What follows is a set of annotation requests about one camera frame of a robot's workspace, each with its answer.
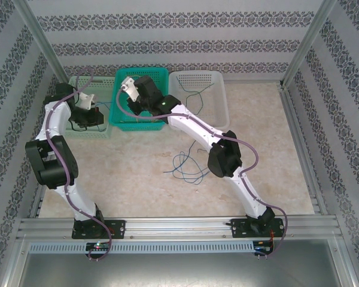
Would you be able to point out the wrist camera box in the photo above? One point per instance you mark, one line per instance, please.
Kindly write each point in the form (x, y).
(86, 100)
(131, 89)

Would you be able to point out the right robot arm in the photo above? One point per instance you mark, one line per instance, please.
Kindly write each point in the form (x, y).
(194, 125)

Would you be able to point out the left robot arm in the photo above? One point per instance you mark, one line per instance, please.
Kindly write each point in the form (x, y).
(57, 125)

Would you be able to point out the grey metal panel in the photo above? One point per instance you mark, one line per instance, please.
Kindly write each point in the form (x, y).
(179, 269)

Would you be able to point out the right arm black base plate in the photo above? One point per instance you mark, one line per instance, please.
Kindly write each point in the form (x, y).
(237, 228)

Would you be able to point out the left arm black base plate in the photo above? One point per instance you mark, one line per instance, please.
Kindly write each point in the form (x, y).
(118, 228)

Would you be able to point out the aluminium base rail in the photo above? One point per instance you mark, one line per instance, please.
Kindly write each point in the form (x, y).
(179, 227)

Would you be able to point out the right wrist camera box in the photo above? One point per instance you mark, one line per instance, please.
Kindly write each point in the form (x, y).
(131, 89)

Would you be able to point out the aluminium frame post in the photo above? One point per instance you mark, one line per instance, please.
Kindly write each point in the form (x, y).
(39, 39)
(308, 39)

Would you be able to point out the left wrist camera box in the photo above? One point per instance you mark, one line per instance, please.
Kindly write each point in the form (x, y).
(86, 100)

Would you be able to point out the teal plastic basket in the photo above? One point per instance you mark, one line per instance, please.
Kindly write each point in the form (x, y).
(155, 77)

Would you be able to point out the white plastic basket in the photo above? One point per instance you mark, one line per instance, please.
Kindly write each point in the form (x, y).
(218, 98)

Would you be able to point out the light green plastic basket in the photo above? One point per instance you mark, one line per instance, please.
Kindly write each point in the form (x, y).
(104, 86)

